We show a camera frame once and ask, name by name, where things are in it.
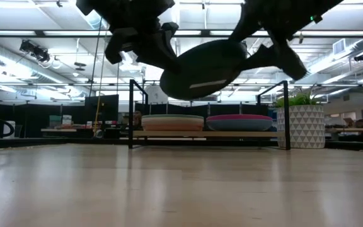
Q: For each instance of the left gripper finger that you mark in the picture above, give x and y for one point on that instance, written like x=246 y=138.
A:
x=150 y=55
x=165 y=47

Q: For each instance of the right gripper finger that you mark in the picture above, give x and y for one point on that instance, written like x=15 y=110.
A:
x=263 y=60
x=247 y=28

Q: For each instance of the dark teal plate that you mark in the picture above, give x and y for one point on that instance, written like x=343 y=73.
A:
x=200 y=69

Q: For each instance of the magenta plate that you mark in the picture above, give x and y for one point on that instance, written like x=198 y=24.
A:
x=238 y=117

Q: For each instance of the cream plate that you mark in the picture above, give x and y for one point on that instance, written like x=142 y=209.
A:
x=172 y=121

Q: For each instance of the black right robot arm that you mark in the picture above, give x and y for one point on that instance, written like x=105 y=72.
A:
x=329 y=3

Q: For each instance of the green succulent plant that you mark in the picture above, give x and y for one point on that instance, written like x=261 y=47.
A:
x=298 y=100

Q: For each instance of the ceiling air vent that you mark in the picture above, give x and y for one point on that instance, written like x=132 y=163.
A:
x=339 y=46

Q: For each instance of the black partition panels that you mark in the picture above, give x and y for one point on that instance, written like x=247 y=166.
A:
x=225 y=108

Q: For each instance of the person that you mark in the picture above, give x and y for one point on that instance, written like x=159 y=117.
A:
x=137 y=118

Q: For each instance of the blue plate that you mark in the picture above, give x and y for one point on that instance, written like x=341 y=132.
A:
x=238 y=126

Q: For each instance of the black monitor panel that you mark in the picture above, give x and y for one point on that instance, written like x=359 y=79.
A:
x=106 y=113

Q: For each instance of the white triangle-pattern plant pot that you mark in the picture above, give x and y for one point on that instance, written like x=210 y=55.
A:
x=304 y=132

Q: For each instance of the black ceiling-mounted equipment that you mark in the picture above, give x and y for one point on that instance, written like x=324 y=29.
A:
x=35 y=50

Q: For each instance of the white box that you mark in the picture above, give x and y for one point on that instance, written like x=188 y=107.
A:
x=66 y=120

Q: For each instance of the teal box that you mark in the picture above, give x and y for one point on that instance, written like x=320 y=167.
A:
x=55 y=121

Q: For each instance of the cluttered background desk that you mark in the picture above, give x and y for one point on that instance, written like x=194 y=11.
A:
x=358 y=130

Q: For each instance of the background wooden table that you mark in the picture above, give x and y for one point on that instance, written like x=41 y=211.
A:
x=58 y=130

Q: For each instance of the black ceiling camera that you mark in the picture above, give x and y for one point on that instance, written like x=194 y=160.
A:
x=361 y=56

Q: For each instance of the black aluminium table frame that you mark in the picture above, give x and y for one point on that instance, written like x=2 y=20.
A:
x=27 y=142

